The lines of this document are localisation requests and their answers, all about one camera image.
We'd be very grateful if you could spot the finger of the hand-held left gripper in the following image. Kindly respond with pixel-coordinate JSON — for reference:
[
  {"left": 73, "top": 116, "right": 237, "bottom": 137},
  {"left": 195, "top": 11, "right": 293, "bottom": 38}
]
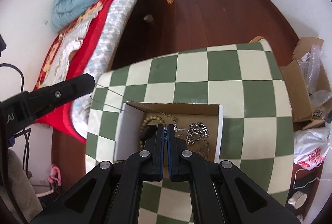
[{"left": 28, "top": 74, "right": 96, "bottom": 121}]

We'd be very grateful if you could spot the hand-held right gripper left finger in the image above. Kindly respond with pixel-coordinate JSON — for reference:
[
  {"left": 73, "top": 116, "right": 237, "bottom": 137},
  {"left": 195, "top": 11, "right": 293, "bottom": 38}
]
[{"left": 31, "top": 124, "right": 166, "bottom": 224}]

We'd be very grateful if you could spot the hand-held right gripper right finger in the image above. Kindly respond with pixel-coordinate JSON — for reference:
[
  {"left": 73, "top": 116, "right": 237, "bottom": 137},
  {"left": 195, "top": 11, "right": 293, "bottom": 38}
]
[{"left": 167, "top": 124, "right": 303, "bottom": 224}]

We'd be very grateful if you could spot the black bangle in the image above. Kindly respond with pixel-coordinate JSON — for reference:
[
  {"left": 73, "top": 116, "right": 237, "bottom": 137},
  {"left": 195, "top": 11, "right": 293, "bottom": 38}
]
[{"left": 142, "top": 124, "right": 158, "bottom": 143}]

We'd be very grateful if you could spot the wooden bead bracelet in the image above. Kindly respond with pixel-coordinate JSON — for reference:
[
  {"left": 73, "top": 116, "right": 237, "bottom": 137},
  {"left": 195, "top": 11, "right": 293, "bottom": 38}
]
[{"left": 140, "top": 115, "right": 166, "bottom": 148}]

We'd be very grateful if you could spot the beaded necklace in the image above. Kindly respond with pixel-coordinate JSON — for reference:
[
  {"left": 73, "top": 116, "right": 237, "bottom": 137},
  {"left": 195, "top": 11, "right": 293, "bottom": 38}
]
[{"left": 162, "top": 112, "right": 179, "bottom": 134}]

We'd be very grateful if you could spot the white cardboard box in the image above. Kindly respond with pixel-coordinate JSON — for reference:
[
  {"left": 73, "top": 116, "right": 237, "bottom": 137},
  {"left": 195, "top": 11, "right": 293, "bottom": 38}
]
[{"left": 113, "top": 102, "right": 224, "bottom": 163}]

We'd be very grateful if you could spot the thick silver chain bracelet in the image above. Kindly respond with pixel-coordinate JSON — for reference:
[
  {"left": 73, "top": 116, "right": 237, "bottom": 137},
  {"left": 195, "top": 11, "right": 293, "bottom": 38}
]
[{"left": 186, "top": 122, "right": 210, "bottom": 147}]

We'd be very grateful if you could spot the bed with red quilt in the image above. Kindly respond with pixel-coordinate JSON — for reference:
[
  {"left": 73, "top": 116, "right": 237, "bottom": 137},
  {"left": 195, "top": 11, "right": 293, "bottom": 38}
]
[{"left": 32, "top": 0, "right": 148, "bottom": 144}]

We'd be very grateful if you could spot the beige cloth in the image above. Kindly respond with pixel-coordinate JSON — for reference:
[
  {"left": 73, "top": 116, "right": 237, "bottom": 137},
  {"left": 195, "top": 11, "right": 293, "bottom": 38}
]
[{"left": 0, "top": 149, "right": 43, "bottom": 217}]

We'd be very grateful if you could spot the pink plastic object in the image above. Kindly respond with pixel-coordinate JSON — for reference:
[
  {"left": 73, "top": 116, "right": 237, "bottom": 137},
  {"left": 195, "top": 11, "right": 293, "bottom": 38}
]
[{"left": 47, "top": 164, "right": 63, "bottom": 187}]

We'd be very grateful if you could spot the pale checkered bed sheet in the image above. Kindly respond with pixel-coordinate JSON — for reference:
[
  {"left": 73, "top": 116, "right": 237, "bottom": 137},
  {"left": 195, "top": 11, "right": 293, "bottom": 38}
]
[{"left": 71, "top": 0, "right": 152, "bottom": 136}]

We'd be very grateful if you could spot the green checkered tablecloth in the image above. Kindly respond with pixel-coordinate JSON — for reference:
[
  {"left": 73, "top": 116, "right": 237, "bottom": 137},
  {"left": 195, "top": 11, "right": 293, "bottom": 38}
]
[{"left": 85, "top": 43, "right": 295, "bottom": 224}]

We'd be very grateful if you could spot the tape roll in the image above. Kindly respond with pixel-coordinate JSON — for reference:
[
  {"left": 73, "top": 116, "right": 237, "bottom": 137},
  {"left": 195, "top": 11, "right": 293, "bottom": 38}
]
[{"left": 287, "top": 191, "right": 308, "bottom": 207}]

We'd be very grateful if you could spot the black object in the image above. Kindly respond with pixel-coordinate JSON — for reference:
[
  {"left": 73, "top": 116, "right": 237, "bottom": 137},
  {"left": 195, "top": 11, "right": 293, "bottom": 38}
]
[{"left": 293, "top": 175, "right": 319, "bottom": 214}]

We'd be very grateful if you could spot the white plastic bag red print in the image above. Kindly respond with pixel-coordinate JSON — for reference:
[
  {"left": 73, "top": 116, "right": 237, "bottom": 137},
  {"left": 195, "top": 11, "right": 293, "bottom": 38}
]
[{"left": 293, "top": 127, "right": 332, "bottom": 171}]

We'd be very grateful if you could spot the brown cardboard box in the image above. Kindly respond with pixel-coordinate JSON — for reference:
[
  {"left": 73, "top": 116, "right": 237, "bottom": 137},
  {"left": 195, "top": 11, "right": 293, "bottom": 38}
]
[{"left": 279, "top": 37, "right": 332, "bottom": 131}]

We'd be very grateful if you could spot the clear bubble wrap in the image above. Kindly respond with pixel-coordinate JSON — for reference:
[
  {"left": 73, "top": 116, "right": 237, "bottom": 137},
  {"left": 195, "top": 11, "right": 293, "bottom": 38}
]
[{"left": 298, "top": 44, "right": 332, "bottom": 108}]

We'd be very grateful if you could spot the white cable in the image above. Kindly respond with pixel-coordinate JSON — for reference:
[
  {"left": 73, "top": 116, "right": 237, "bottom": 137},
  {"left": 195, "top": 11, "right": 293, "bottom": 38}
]
[{"left": 294, "top": 168, "right": 322, "bottom": 188}]

